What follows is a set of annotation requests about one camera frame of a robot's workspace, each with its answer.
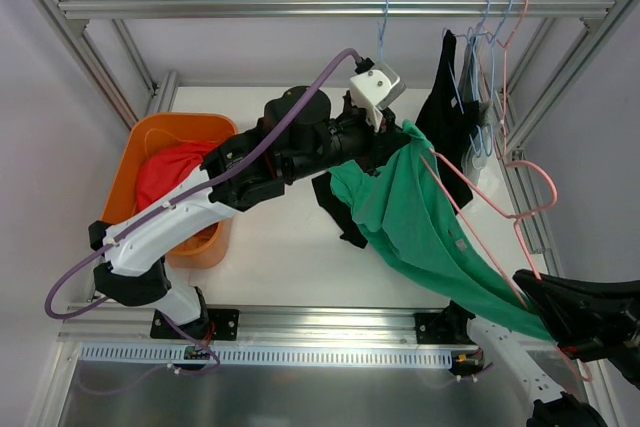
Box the green tank top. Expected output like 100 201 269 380
330 121 551 341

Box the black tank top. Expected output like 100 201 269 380
312 30 476 249

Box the blue wire hanger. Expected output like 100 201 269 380
377 0 390 61

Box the red tank top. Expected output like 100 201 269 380
135 141 218 211

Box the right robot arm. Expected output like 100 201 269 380
441 270 639 426

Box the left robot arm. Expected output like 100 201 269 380
89 81 408 340

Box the grey tank top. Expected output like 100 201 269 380
457 36 496 183

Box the white tank top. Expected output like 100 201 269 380
464 163 500 197

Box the blue hanger under grey top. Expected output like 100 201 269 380
469 0 514 103

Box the orange plastic basket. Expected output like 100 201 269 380
101 113 238 269

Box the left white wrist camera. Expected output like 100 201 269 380
348 58 406 132

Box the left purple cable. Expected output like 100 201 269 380
44 47 362 321

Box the aluminium hanging rail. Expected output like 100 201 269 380
58 0 616 20

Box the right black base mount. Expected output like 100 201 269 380
413 312 456 345

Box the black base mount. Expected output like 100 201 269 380
150 307 240 341
413 312 456 345

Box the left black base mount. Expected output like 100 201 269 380
150 307 240 341

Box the white slotted cable duct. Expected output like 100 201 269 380
79 343 454 370

